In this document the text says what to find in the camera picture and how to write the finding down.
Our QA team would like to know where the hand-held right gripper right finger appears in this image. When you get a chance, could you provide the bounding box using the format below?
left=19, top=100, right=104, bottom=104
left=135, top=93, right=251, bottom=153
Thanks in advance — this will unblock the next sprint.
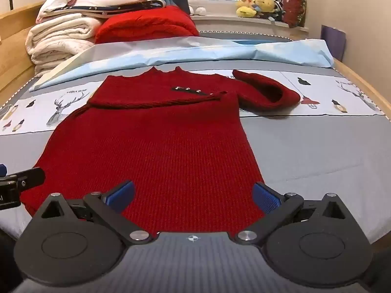
left=235, top=182, right=352, bottom=246

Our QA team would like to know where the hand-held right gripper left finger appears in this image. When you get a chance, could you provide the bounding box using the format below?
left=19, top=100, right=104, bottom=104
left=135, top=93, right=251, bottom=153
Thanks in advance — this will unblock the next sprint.
left=36, top=181, right=152, bottom=246

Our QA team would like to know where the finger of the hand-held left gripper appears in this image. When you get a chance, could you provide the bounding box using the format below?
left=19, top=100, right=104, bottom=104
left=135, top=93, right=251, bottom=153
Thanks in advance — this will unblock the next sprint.
left=0, top=167, right=46, bottom=196

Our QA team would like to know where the red knitted sweater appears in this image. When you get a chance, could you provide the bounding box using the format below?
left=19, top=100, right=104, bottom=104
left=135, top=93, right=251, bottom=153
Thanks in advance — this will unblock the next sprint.
left=21, top=66, right=301, bottom=235

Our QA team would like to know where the white folded quilt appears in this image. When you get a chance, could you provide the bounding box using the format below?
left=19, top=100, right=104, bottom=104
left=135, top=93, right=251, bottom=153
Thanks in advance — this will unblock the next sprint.
left=26, top=15, right=104, bottom=77

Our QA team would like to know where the light blue sheet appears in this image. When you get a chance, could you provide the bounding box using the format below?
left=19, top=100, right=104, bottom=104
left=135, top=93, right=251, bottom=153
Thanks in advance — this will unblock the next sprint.
left=29, top=36, right=335, bottom=92

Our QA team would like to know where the red folded blanket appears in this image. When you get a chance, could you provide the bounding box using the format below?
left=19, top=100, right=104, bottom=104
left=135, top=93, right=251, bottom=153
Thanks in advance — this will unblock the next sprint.
left=95, top=5, right=200, bottom=45

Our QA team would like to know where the white window sill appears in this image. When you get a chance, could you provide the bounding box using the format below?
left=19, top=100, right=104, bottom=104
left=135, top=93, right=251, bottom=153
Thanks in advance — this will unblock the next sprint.
left=192, top=14, right=309, bottom=35

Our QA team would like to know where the white and navy folded bedding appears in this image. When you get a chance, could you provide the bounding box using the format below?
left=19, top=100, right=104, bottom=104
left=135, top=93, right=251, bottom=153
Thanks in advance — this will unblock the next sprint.
left=36, top=0, right=167, bottom=23

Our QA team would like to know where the dark red pillow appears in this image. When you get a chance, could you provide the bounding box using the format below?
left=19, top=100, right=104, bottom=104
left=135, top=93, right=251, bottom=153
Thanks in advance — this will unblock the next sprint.
left=282, top=0, right=307, bottom=28

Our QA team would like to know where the yellow duck plush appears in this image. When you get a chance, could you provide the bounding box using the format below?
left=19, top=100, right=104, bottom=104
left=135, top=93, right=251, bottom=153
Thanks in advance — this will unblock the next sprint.
left=236, top=0, right=259, bottom=18

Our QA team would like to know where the yellow bear plush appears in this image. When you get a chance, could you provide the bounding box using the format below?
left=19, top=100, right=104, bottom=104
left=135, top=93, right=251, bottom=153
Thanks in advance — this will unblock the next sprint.
left=255, top=0, right=277, bottom=15

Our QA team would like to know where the white seal plush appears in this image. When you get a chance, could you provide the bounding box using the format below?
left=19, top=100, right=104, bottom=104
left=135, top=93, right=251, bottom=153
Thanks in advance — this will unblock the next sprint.
left=186, top=0, right=209, bottom=16

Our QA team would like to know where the wooden bed frame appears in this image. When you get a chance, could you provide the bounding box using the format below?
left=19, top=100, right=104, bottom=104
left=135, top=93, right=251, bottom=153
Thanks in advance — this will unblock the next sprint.
left=0, top=1, right=391, bottom=119

